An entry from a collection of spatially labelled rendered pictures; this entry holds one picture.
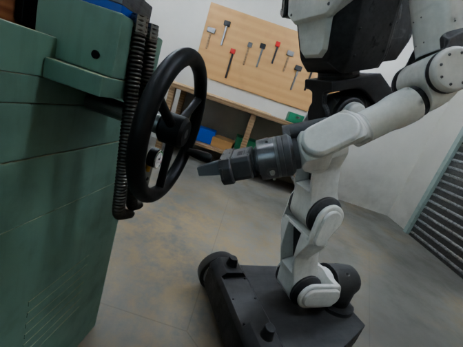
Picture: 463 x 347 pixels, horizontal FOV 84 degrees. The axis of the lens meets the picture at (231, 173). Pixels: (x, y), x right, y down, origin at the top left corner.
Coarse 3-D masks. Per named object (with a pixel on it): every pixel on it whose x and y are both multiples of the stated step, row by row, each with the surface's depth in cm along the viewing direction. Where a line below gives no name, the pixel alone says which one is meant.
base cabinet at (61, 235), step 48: (0, 192) 38; (48, 192) 47; (96, 192) 63; (0, 240) 41; (48, 240) 52; (96, 240) 71; (0, 288) 44; (48, 288) 57; (96, 288) 82; (0, 336) 48; (48, 336) 64
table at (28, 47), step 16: (0, 32) 31; (16, 32) 32; (32, 32) 34; (0, 48) 31; (16, 48) 33; (32, 48) 35; (48, 48) 37; (0, 64) 32; (16, 64) 34; (32, 64) 36; (48, 64) 37; (64, 64) 37; (64, 80) 38; (80, 80) 37; (96, 80) 37; (112, 80) 39; (112, 96) 40
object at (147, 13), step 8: (88, 0) 37; (96, 0) 37; (104, 0) 37; (112, 0) 37; (120, 0) 37; (128, 0) 38; (136, 0) 40; (144, 0) 42; (112, 8) 37; (120, 8) 37; (128, 8) 39; (136, 8) 40; (144, 8) 42; (128, 16) 39
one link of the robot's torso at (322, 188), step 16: (336, 160) 82; (304, 176) 94; (320, 176) 84; (336, 176) 87; (304, 192) 90; (320, 192) 87; (336, 192) 89; (304, 208) 90; (320, 208) 87; (304, 224) 94
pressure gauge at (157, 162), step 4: (152, 148) 77; (156, 148) 77; (148, 152) 76; (152, 152) 76; (156, 152) 76; (160, 152) 77; (148, 156) 75; (152, 156) 75; (156, 156) 75; (160, 156) 79; (148, 160) 76; (152, 160) 75; (156, 160) 77; (160, 160) 80; (148, 164) 76; (152, 164) 76; (156, 164) 78; (160, 164) 81; (148, 168) 79; (156, 168) 78
